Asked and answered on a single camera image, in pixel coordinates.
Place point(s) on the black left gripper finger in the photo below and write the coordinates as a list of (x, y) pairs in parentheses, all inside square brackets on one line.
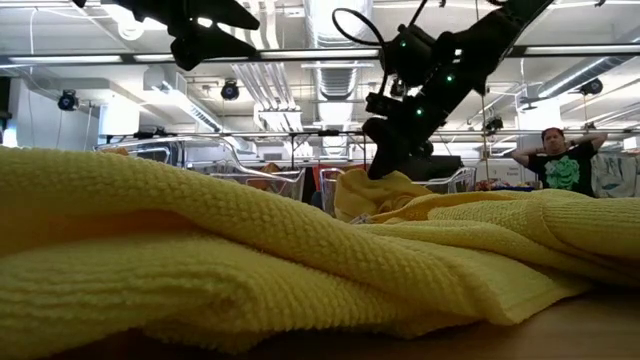
[(195, 50), (227, 15)]

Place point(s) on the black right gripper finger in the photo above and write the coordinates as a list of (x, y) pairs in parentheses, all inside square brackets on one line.
[(382, 165)]

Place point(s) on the yellow microfiber towel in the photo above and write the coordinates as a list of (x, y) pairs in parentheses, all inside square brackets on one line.
[(550, 220), (200, 280), (360, 195)]

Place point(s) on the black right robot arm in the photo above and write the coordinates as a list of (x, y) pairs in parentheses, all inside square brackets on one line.
[(490, 35)]

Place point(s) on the red cloth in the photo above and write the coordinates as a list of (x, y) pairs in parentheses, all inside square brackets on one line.
[(345, 166)]

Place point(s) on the round white ceiling lamp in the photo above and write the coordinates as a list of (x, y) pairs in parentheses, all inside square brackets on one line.
[(131, 31)]

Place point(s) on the long black ceiling light bar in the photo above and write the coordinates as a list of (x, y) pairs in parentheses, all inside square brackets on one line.
[(255, 55)]

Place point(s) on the black ceiling spotlight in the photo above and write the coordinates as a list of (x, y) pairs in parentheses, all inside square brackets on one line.
[(67, 100), (230, 91), (592, 86), (494, 125)]

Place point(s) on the clear plastic basket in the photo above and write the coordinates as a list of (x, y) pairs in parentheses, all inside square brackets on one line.
[(280, 189), (460, 182)]

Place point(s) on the white ceiling pipes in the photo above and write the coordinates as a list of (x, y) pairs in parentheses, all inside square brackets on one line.
[(265, 85)]

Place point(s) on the black lattice stand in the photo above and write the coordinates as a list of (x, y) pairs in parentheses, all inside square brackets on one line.
[(293, 165)]

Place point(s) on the long metal crossbar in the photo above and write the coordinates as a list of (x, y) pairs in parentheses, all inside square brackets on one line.
[(250, 134)]

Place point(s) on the white pillar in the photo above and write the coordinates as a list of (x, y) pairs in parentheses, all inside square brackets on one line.
[(530, 140)]

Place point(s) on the blue storage bin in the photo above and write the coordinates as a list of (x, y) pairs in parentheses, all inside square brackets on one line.
[(520, 189)]

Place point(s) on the person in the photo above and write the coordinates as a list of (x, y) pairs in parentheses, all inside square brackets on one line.
[(565, 175)]

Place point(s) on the leaf patterned curtain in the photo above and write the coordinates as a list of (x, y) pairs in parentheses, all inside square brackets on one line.
[(617, 175)]

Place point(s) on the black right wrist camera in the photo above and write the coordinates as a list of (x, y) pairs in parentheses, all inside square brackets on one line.
[(382, 105)]

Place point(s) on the white rectangular air duct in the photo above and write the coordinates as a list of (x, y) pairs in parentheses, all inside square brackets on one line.
[(175, 100)]

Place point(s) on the silver round ventilation duct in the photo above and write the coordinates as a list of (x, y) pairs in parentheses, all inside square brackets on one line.
[(337, 25)]

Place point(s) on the silver spiral duct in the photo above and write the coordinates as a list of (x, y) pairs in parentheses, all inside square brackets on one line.
[(575, 80)]

